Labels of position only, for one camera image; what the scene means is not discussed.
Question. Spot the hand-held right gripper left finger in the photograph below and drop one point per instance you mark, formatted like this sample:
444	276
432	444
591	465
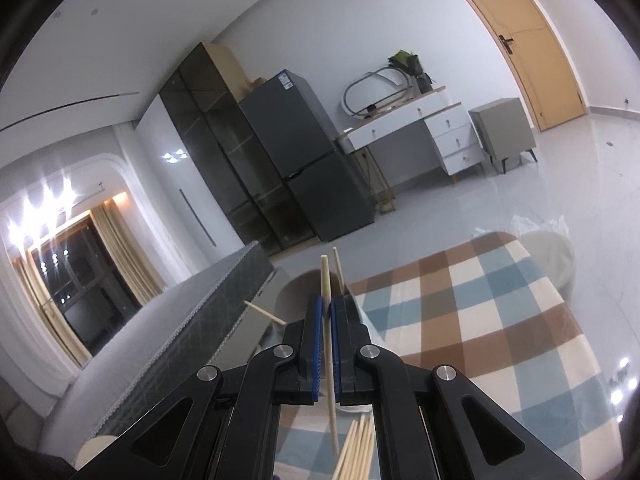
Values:
314	350

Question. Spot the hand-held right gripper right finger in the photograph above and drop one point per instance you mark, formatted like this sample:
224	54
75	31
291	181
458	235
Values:
337	350

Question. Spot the wooden chopstick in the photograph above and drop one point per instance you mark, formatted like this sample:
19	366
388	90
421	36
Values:
339	270
325	280
265	312

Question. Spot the grey white utensil holder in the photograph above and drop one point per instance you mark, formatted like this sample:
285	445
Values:
297	290

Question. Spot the pile of wooden chopsticks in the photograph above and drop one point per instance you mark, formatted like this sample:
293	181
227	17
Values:
352	455

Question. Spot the checked brown blue cloth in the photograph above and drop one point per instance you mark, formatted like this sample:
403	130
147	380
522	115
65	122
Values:
475	320

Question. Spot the grey quilted mattress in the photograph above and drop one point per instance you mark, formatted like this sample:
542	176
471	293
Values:
150	340

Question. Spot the beige curtain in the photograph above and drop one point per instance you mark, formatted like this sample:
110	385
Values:
130	255

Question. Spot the white wardrobe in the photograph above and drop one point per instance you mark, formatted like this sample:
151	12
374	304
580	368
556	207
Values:
180	185

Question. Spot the dark grey fridge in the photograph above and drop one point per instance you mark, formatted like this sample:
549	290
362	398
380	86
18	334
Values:
300	135

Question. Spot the dark glass cabinet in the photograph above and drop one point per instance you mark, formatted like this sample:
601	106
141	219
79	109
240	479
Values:
220	150

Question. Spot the white vanity desk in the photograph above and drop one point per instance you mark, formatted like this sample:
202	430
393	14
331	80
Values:
450	135

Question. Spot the dark window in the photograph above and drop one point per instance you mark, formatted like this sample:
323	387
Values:
75	285

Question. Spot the oval mirror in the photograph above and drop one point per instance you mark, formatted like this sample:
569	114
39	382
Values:
370	92

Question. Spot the grey nightstand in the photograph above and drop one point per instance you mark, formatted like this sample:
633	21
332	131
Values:
505	130

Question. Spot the dark wrapped bouquet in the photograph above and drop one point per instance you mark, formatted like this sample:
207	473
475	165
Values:
410	62

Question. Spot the light wooden door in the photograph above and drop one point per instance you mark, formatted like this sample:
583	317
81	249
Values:
530	35

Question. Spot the gold frame stool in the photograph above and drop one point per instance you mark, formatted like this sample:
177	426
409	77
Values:
387	205

